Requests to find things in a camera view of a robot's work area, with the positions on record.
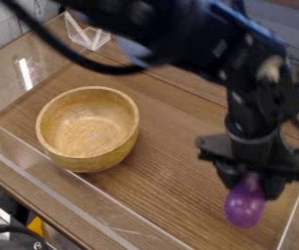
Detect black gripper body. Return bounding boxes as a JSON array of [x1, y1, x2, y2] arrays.
[[196, 130, 299, 200]]

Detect purple toy eggplant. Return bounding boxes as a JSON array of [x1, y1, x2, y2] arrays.
[[224, 172, 266, 229]]

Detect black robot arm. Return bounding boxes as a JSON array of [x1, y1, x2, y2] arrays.
[[56, 0, 299, 200]]

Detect brown wooden bowl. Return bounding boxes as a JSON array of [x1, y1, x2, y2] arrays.
[[35, 86, 140, 173]]

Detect clear acrylic tray walls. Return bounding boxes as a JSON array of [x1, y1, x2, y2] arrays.
[[0, 11, 299, 250]]

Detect black and yellow equipment base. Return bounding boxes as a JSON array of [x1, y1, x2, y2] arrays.
[[0, 175, 71, 250]]

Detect black cable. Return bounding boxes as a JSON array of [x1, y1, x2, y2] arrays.
[[0, 0, 156, 76]]

